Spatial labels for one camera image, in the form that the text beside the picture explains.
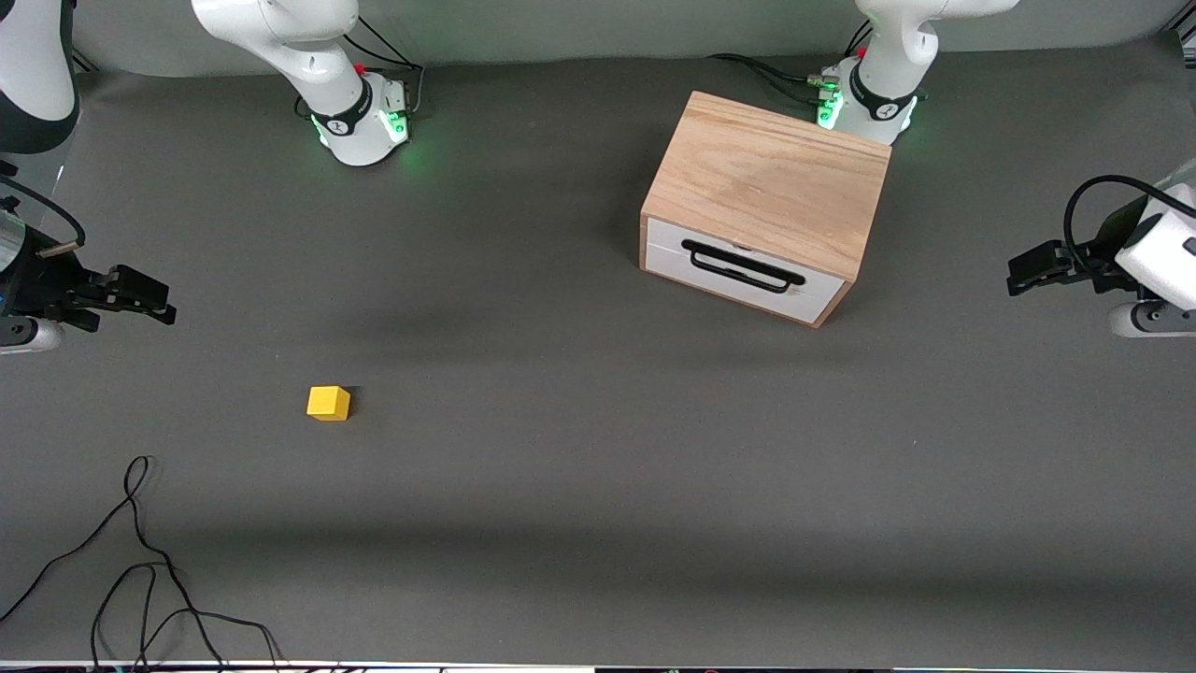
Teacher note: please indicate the light wooden cabinet box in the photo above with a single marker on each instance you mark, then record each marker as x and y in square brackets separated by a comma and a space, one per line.
[766, 178]

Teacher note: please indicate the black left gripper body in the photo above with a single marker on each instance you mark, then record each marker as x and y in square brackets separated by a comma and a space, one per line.
[1095, 263]

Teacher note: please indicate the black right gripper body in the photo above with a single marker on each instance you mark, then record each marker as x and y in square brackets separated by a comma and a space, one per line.
[42, 283]

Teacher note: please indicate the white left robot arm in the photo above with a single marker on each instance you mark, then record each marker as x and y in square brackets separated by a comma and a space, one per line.
[888, 65]

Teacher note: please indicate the dark grey table mat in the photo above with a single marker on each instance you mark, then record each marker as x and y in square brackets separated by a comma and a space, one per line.
[561, 467]

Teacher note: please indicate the yellow cube block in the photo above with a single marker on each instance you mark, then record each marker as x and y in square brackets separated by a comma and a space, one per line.
[328, 403]

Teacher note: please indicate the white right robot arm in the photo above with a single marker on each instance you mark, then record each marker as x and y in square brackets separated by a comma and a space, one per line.
[336, 84]

